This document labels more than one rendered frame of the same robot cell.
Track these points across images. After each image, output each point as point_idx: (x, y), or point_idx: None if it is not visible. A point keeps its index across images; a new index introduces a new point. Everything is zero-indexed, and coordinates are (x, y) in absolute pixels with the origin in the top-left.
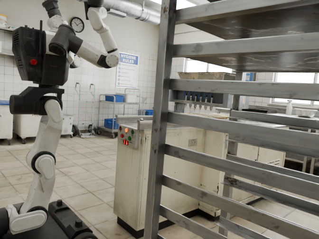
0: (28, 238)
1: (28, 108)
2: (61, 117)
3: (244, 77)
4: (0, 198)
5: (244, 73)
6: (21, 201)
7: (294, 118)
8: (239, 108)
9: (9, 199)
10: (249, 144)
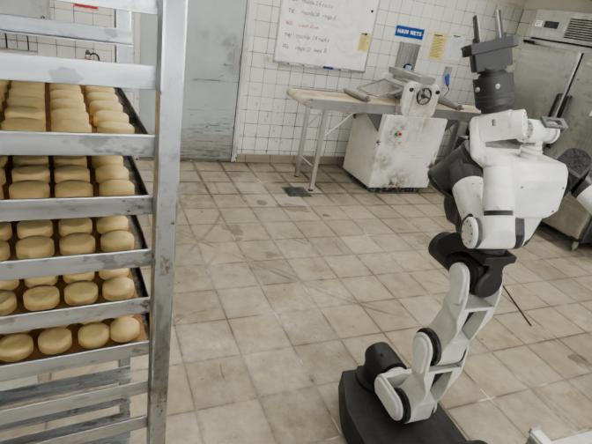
0: (383, 416)
1: (440, 258)
2: (462, 301)
3: (151, 327)
4: (551, 407)
5: (151, 320)
6: (551, 434)
7: (14, 409)
8: (148, 378)
9: (552, 418)
10: (104, 424)
